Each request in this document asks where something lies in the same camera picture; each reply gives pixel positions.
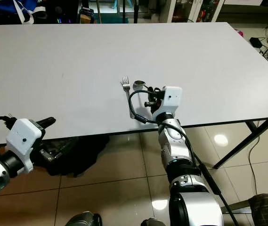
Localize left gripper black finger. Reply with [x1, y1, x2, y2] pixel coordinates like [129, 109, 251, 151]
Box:
[35, 116, 57, 129]
[58, 138, 79, 157]

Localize silver metal spoon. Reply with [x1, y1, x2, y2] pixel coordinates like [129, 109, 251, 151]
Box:
[133, 81, 149, 91]

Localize silver metal fork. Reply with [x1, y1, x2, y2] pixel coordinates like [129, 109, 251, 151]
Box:
[120, 76, 138, 120]

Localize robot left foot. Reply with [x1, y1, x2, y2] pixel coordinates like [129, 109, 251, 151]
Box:
[65, 211, 103, 226]

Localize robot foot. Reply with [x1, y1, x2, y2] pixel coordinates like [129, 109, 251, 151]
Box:
[65, 211, 103, 226]
[141, 218, 168, 226]

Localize white shelf rack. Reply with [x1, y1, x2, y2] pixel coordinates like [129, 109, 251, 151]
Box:
[167, 0, 267, 23]

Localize black metal table leg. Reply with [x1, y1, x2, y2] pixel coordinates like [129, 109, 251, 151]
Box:
[213, 118, 268, 169]

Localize black machine with lights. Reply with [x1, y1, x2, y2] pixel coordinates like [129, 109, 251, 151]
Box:
[47, 0, 81, 24]

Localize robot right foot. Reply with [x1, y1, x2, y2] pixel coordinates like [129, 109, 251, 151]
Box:
[141, 218, 168, 226]

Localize black power adapter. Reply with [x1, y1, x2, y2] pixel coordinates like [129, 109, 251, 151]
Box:
[250, 37, 265, 48]

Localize plaid cloth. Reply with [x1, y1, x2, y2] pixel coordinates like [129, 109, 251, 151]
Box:
[249, 193, 268, 226]

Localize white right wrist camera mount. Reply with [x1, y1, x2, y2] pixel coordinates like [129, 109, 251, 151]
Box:
[155, 86, 183, 124]

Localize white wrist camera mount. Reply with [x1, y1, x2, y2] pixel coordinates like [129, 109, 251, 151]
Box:
[6, 117, 44, 173]
[155, 86, 183, 124]

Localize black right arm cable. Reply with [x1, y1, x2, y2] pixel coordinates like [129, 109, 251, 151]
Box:
[127, 89, 241, 226]

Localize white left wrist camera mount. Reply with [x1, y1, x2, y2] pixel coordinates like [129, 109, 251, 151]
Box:
[6, 117, 44, 173]

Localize black floor cable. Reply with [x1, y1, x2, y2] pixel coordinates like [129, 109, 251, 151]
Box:
[248, 136, 267, 194]

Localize blue bag with white straps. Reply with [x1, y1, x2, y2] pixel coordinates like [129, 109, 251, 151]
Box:
[0, 0, 48, 25]

